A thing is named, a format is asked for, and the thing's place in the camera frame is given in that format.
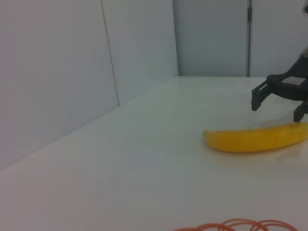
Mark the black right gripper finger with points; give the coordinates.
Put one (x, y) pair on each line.
(258, 95)
(299, 113)

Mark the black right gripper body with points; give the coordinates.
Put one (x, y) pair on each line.
(292, 89)

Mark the yellow banana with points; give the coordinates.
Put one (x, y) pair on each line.
(240, 142)

